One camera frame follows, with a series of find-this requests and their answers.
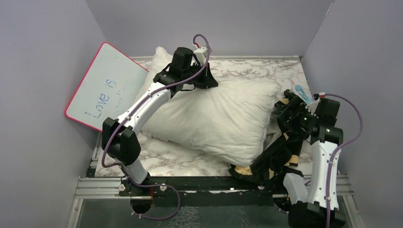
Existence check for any black floral pillowcase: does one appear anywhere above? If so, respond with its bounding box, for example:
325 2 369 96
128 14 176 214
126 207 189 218
229 89 309 185

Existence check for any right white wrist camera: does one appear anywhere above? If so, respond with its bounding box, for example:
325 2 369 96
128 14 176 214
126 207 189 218
305 92 326 116

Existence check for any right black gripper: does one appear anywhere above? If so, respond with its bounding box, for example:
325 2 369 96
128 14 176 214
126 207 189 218
272 96 318 137

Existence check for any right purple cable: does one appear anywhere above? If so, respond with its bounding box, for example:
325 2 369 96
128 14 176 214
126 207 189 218
273 93 363 228

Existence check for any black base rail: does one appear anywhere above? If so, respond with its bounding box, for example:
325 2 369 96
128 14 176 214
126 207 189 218
119 176 288 210

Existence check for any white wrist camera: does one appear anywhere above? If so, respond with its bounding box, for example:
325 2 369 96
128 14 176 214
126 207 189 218
305 92 326 116
193 46 209 66

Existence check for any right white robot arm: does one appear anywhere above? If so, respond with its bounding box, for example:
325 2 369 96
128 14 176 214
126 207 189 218
274 96 346 228

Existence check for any pink framed whiteboard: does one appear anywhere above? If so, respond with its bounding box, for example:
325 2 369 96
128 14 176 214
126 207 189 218
64 42 148 131

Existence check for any white pillow insert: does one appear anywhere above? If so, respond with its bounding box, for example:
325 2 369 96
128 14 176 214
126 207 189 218
142 60 280 167

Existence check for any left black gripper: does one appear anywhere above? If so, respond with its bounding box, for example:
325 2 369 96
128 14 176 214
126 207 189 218
181 61 218 88

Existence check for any blue packaged small item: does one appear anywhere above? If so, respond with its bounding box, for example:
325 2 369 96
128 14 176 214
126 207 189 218
293 85 315 105

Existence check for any aluminium frame rail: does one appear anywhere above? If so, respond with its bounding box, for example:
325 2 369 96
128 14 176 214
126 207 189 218
65 132 152 228

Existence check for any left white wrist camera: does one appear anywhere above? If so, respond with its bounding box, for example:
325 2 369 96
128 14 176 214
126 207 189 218
193 46 209 66

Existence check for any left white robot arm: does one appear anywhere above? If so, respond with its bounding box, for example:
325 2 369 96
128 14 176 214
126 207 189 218
102 46 218 195

